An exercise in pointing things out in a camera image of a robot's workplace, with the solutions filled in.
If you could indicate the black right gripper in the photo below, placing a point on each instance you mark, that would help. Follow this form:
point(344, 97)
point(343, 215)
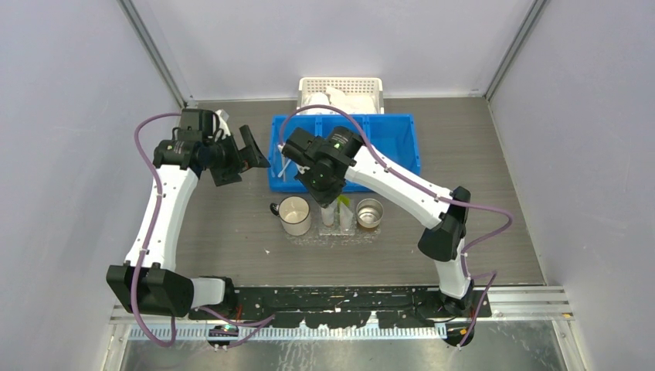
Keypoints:
point(324, 198)

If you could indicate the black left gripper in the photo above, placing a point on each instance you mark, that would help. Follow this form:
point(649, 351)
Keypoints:
point(252, 154)

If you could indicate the orange cap toothpaste tube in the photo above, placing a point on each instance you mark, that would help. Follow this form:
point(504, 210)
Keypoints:
point(328, 214)

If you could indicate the red cap toothpaste tube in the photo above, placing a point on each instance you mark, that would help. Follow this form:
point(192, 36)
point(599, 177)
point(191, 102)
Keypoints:
point(345, 218)

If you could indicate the small metal cup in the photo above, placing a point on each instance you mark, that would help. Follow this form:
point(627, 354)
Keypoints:
point(369, 213)

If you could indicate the white enamel mug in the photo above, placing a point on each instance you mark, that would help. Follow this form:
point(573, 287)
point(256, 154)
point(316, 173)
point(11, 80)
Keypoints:
point(294, 213)

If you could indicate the clear oval textured tray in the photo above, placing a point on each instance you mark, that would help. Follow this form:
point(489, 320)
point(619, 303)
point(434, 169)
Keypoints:
point(312, 238)

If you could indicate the yellow green toothpaste tube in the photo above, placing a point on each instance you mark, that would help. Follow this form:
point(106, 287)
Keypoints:
point(344, 200)

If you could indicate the clear square textured holder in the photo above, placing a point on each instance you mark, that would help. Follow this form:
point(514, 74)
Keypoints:
point(334, 231)

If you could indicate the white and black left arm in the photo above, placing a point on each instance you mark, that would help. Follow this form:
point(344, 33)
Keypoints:
point(146, 282)

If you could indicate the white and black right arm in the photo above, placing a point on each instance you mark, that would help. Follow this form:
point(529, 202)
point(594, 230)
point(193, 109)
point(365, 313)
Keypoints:
point(441, 211)

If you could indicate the white toothbrush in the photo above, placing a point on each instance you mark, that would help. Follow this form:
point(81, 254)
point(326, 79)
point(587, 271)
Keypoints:
point(281, 173)

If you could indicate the blue three-compartment plastic bin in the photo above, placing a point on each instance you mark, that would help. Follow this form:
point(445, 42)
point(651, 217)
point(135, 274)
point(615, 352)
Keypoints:
point(393, 135)

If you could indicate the white cloths in basket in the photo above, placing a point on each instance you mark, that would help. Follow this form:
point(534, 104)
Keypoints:
point(349, 103)

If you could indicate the white perforated basket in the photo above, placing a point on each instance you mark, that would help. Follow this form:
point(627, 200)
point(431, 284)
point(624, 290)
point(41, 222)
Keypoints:
point(349, 85)

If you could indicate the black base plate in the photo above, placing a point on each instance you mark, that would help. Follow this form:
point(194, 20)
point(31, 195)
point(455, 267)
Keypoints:
point(347, 306)

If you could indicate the perforated metal rail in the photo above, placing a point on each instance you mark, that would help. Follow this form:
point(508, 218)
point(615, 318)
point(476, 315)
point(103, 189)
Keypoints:
point(367, 332)

